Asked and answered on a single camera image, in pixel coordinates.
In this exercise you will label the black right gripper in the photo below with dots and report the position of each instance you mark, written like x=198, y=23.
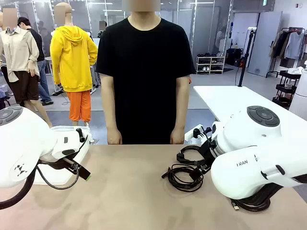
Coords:
x=208, y=153

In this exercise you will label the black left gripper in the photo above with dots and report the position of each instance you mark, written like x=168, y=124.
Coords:
x=57, y=164

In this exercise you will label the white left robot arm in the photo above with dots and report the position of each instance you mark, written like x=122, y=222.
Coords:
x=24, y=143

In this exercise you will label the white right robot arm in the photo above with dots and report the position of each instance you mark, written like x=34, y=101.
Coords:
x=239, y=177

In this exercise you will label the person's left forearm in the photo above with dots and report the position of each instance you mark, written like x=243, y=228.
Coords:
x=180, y=112

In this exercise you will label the person's right forearm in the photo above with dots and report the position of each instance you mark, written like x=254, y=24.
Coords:
x=110, y=112

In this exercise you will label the person's left hand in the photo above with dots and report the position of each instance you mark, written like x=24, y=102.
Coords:
x=177, y=136

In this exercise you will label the person's right hand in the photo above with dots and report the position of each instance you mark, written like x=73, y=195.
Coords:
x=114, y=137

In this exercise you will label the clear plastic storage bin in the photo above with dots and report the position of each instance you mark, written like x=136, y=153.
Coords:
x=82, y=160

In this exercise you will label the white table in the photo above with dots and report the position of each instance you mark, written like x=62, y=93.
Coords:
x=227, y=100

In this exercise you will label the orange cloth object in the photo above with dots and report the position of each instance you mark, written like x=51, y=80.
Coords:
x=190, y=80

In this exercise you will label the white shoe rack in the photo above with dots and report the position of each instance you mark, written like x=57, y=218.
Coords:
x=211, y=64

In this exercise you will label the mannequin in yellow hoodie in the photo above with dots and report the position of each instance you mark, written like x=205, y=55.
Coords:
x=72, y=60

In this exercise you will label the person in black t-shirt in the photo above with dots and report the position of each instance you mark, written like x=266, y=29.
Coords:
x=144, y=72

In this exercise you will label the black luggage bags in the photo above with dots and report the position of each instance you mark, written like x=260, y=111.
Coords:
x=231, y=57

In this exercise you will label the black utility cart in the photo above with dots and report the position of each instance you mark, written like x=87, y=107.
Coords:
x=285, y=88

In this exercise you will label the background person black shirt jeans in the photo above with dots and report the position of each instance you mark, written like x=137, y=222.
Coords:
x=40, y=48

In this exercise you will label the white item on cart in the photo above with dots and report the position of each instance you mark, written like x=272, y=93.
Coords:
x=295, y=70

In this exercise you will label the grey partition panel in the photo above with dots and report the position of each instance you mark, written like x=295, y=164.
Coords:
x=266, y=43

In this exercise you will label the beige hanging coat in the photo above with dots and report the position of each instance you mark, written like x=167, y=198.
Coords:
x=273, y=45

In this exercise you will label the dark hanging jacket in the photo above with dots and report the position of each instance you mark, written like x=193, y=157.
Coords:
x=281, y=45

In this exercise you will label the light blue hanging shirt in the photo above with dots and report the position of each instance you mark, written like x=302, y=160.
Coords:
x=295, y=45

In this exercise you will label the black clothes rack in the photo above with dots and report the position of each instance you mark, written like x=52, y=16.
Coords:
x=293, y=29

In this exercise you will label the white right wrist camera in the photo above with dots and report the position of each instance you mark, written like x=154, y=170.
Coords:
x=189, y=135

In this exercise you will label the black pole camera stand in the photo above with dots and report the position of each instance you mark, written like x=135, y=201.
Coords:
x=244, y=60

